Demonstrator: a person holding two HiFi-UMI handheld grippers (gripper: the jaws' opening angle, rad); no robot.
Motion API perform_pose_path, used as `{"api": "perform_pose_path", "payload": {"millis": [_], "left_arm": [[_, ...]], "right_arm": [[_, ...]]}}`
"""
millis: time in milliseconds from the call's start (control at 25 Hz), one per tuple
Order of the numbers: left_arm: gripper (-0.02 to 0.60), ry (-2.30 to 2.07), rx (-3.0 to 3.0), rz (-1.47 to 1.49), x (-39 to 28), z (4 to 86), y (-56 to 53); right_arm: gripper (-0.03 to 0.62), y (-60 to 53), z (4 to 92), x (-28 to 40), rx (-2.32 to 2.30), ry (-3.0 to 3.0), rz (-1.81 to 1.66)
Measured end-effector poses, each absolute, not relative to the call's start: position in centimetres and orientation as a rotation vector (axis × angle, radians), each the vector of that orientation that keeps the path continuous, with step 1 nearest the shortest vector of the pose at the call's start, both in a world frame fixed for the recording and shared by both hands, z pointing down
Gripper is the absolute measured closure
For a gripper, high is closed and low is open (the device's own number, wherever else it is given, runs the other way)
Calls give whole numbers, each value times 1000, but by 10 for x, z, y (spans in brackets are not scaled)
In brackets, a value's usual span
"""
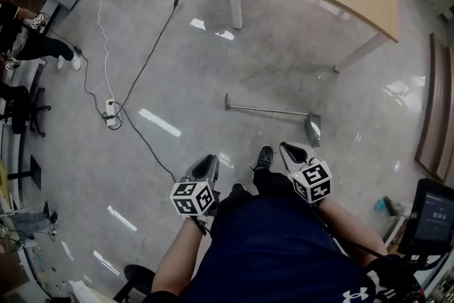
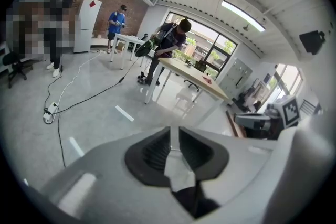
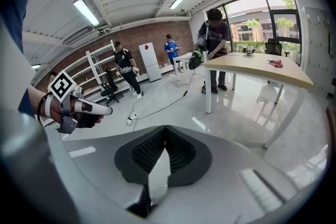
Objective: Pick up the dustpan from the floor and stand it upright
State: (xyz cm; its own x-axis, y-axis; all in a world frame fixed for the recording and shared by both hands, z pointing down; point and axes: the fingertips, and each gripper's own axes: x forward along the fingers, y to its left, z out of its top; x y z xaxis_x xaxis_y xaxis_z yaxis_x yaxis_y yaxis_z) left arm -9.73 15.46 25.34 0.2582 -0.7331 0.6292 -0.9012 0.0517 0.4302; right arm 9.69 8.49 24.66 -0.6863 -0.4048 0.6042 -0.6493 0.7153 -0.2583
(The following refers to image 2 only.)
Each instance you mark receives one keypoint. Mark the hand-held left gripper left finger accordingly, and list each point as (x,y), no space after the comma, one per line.
(105,191)

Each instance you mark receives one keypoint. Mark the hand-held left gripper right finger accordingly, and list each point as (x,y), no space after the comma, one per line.
(210,154)

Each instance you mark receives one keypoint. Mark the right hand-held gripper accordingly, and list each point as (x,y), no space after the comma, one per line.
(290,112)

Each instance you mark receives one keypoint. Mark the black slatted chair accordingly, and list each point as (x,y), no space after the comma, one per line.
(311,107)

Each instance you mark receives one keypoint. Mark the bright side window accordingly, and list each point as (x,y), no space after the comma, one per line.
(287,81)

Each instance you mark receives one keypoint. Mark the person's white clothing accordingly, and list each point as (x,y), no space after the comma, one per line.
(304,160)

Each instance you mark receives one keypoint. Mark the grey locker cabinet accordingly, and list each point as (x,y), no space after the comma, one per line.
(235,76)

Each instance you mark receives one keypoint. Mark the office chair star base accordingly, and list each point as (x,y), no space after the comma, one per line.
(193,85)

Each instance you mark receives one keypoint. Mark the red flat item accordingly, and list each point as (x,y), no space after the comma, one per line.
(207,79)

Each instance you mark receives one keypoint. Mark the wooden table white legs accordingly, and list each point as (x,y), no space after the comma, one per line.
(194,76)

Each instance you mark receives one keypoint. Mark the white power strip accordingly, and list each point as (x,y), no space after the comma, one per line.
(50,114)

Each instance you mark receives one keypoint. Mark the dark shoes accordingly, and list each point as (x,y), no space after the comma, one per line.
(143,78)

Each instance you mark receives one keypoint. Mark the large black-framed window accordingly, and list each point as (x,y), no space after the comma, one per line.
(210,42)

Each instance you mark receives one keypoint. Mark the long ceiling light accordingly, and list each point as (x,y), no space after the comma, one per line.
(242,15)

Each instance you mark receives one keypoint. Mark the black green round device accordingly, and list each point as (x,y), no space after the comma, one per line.
(144,47)

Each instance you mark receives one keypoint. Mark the cardboard box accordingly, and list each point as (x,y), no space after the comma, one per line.
(120,46)

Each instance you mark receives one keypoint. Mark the black office chair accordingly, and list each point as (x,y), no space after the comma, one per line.
(13,60)

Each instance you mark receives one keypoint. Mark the tall white cabinet red mark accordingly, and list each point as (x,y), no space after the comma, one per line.
(86,26)

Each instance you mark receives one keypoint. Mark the black wall box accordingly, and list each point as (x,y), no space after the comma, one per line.
(312,42)

